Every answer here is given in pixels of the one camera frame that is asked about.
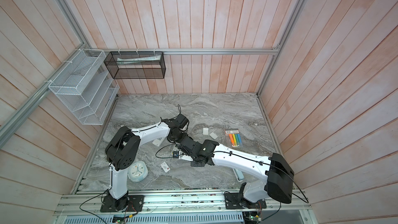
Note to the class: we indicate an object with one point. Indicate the small white box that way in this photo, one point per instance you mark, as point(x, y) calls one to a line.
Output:
point(165, 167)

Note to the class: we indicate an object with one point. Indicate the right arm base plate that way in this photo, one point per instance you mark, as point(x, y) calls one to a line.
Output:
point(237, 201)

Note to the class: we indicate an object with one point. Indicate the black mesh basket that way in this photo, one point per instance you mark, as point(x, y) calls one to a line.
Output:
point(135, 71)

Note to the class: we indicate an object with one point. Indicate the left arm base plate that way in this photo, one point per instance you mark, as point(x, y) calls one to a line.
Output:
point(129, 203)

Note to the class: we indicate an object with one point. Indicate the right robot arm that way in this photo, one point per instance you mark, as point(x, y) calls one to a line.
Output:
point(275, 176)

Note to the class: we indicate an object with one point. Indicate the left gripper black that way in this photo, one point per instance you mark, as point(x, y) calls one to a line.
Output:
point(172, 139)

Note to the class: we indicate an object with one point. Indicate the colored highlighter pack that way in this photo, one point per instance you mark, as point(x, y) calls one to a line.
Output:
point(234, 137)

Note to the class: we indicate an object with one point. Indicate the white wire shelf rack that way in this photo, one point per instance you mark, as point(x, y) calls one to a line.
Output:
point(83, 89)

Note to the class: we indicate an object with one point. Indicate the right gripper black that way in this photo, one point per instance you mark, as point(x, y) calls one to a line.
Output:
point(194, 163)

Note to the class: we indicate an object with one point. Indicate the paper in black basket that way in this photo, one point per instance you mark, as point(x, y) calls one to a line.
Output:
point(151, 60)

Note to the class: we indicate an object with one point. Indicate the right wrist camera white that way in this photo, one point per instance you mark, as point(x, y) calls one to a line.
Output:
point(177, 154)

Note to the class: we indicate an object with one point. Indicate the white blue alarm clock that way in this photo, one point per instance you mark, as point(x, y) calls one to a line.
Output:
point(137, 171)

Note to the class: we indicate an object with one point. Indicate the small white plastic piece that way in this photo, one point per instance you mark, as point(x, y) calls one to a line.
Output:
point(213, 136)

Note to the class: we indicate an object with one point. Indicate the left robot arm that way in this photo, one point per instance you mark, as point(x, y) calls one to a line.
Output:
point(122, 149)

